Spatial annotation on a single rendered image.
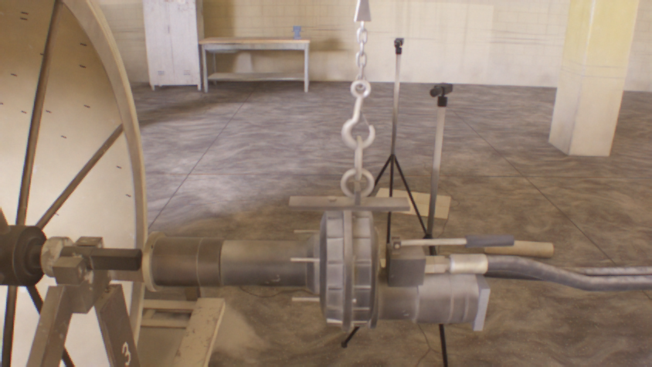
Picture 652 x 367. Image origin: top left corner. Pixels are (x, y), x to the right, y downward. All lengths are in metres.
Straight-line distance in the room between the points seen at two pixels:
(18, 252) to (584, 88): 4.96
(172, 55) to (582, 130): 6.37
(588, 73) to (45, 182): 4.75
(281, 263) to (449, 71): 8.45
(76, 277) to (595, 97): 4.98
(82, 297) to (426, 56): 8.45
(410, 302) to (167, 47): 7.68
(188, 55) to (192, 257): 7.40
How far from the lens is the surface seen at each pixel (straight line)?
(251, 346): 2.25
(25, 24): 1.79
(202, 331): 2.07
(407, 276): 1.07
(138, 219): 1.93
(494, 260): 1.13
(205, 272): 1.05
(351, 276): 0.93
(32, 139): 1.35
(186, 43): 8.34
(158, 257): 1.08
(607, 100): 5.46
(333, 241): 0.95
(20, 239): 1.24
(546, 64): 9.97
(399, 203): 1.00
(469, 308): 1.12
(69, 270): 1.16
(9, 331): 1.30
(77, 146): 2.03
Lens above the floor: 1.48
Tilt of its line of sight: 22 degrees down
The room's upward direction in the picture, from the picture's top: straight up
